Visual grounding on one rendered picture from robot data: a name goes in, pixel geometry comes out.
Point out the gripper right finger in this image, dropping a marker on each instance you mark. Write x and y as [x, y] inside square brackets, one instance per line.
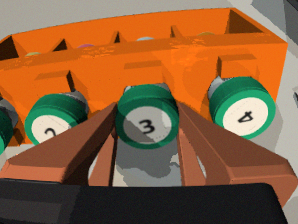
[227, 157]

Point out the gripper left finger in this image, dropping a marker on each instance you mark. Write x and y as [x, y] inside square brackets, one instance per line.
[68, 156]

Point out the green screw cap with white number 3 dot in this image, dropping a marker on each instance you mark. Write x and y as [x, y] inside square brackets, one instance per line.
[147, 117]

